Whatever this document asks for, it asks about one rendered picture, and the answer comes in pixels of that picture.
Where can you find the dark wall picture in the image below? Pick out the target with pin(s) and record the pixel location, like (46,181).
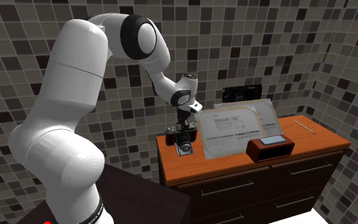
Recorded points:
(241,92)

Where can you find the small framed paper document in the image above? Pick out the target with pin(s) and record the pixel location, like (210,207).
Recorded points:
(268,116)

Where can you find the thin pale pencil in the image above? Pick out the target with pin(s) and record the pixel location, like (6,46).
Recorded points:
(304,127)

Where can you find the brown box speaker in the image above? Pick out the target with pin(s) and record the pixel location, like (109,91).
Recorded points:
(270,149)

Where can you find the large framed paper document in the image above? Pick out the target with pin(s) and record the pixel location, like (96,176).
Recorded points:
(229,133)

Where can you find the black and silver camera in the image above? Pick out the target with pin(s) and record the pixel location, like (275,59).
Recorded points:
(182,139)

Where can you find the dark robot stand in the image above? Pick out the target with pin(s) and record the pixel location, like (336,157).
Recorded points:
(141,198)

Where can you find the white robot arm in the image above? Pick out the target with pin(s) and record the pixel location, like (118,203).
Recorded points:
(67,102)

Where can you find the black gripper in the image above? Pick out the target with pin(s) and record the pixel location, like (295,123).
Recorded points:
(182,117)

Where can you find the orange-topped dark drawer chest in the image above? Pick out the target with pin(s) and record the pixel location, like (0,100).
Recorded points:
(259,183)

